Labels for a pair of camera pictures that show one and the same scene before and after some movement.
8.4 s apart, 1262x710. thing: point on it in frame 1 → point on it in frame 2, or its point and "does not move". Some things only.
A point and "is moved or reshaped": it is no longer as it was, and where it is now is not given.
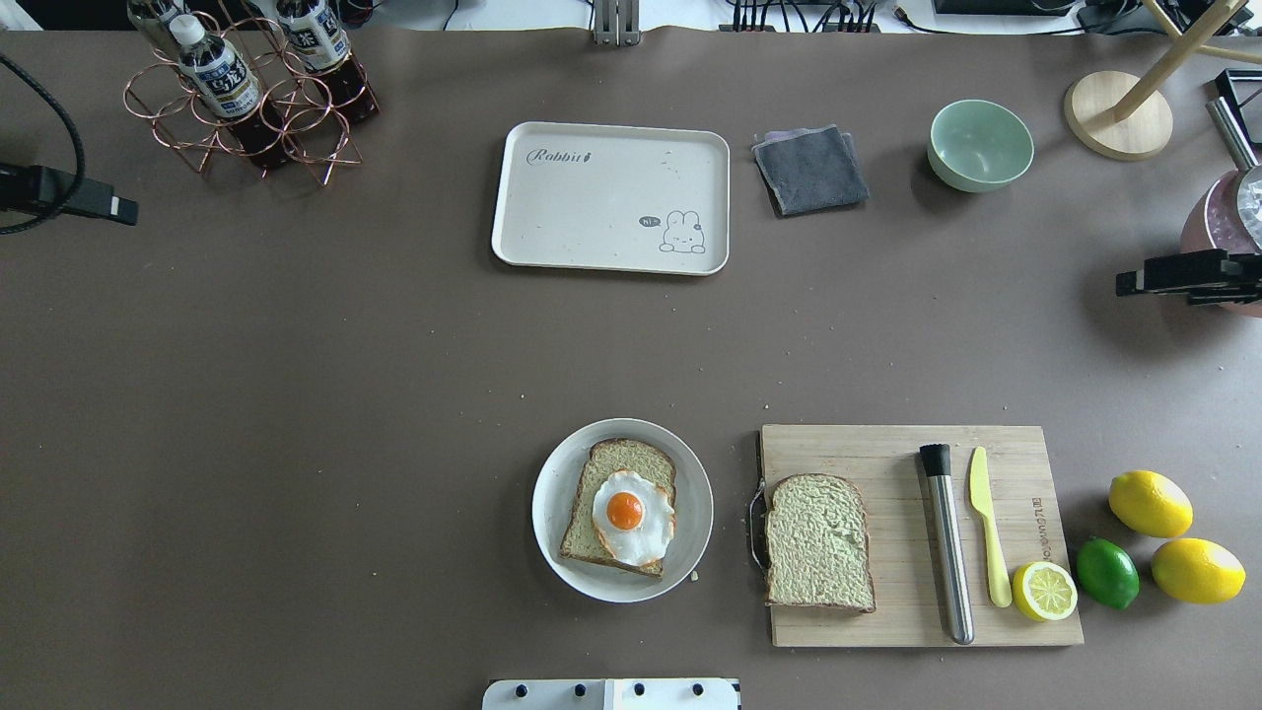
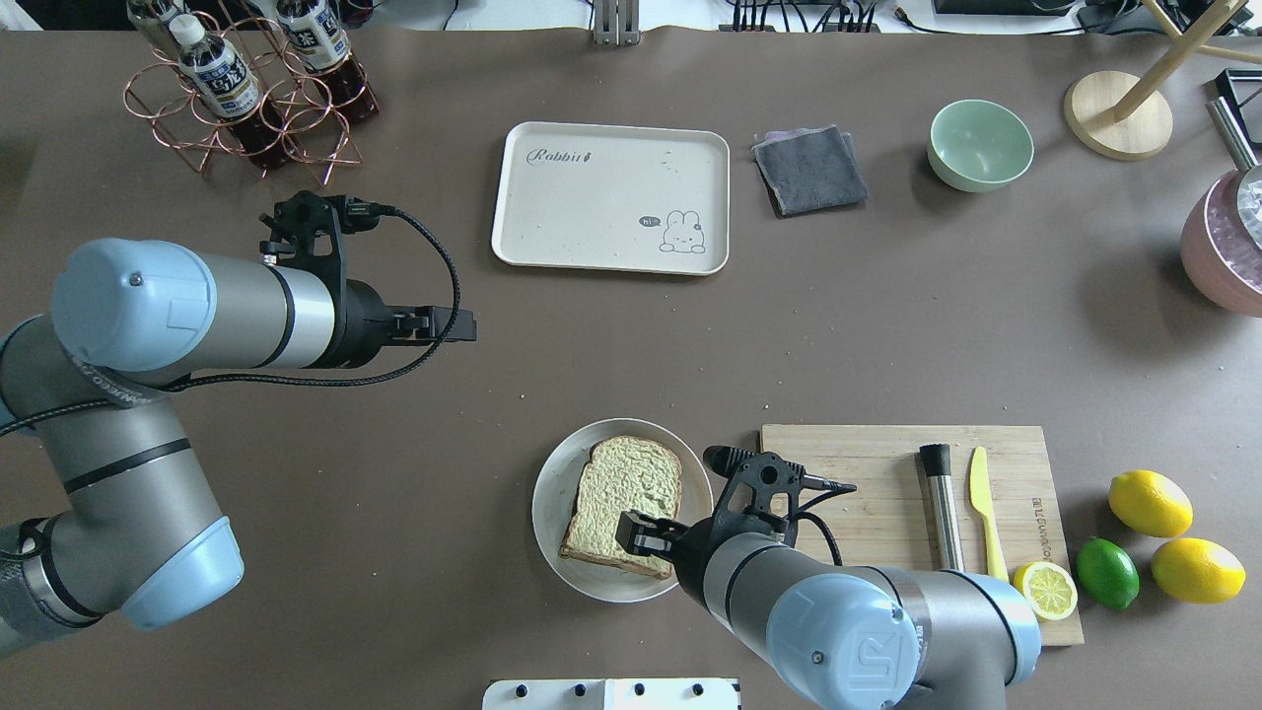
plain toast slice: x=817 y=544 is moved or reshaped
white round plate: x=555 y=493 does not move
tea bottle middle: x=318 y=40 does not move
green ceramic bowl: x=978 y=146 does not move
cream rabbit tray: x=610 y=197 does not move
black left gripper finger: x=42 y=189 → x=424 y=324
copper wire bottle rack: x=240 y=83 does not move
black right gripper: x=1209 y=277 → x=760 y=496
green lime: x=1107 y=573 does not move
